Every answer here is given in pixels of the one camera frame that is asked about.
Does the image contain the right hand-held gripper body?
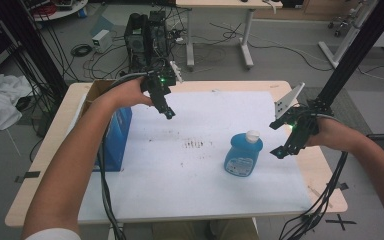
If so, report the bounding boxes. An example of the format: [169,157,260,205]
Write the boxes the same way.
[274,82,321,156]

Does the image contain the white foam mat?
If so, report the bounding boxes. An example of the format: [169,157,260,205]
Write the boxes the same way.
[77,90,314,224]

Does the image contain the cardboard box with blue side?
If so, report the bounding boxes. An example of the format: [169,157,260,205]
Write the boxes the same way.
[67,79,133,173]

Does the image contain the black tape strip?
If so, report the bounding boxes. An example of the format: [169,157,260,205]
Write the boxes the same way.
[14,170,42,184]

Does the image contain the grey floor mat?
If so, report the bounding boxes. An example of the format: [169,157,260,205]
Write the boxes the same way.
[295,86,375,136]

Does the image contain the right hand-held gripper cable bundle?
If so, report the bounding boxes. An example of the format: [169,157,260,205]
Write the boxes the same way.
[279,151,350,240]

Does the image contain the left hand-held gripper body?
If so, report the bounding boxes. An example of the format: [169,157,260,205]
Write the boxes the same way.
[139,60,183,113]

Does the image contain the person's left hand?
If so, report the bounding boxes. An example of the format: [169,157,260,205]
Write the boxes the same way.
[107,76,154,110]

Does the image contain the round white table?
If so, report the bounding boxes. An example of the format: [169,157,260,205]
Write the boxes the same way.
[29,0,90,23]

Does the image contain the black metal post with cables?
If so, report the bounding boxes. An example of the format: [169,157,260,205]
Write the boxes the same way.
[0,0,70,101]

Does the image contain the small white box device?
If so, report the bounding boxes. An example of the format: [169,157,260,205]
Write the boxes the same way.
[91,29,114,54]

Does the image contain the black computer tower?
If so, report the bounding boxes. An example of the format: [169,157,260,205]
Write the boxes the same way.
[148,10,170,62]
[123,12,150,73]

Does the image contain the person's right hand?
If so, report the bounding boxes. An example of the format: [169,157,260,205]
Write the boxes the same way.
[307,118,360,153]

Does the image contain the small grey tape piece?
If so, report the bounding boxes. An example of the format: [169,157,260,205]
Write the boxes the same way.
[325,181,350,192]

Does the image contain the white desk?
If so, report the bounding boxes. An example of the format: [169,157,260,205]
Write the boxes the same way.
[175,0,284,71]

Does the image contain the office chair base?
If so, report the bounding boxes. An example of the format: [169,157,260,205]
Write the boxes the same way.
[327,12,358,38]

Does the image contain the white stand frame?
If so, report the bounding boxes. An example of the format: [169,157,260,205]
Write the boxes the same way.
[317,0,384,70]

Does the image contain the white cloth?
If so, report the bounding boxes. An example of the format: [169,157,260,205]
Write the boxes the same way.
[0,72,33,135]

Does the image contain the left hand-held gripper cable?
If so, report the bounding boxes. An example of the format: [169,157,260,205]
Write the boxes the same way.
[95,71,156,240]

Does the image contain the person's white sleeve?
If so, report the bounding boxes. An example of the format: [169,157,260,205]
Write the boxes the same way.
[24,227,82,240]

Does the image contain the blue bottle with white cap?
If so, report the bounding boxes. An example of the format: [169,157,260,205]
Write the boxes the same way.
[223,129,264,178]

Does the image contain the black tape cross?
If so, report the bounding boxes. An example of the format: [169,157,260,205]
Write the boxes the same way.
[324,213,357,232]

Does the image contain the long black floor cable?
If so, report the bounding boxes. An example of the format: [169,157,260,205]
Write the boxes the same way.
[209,21,334,73]

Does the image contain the person's khaki trousers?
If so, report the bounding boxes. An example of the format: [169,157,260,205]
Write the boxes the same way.
[152,217,262,240]

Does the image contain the coiled black cable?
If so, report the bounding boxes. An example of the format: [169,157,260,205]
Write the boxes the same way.
[70,43,94,58]

